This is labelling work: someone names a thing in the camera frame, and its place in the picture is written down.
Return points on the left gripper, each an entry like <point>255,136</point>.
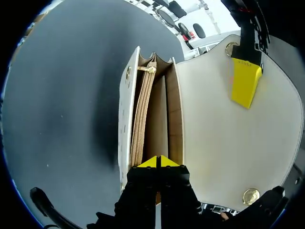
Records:
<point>252,12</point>

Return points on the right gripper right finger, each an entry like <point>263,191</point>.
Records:
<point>177,188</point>

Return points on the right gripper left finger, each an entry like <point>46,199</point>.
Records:
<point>140,186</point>

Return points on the white leather flap bag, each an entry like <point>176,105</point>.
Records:
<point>224,138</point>

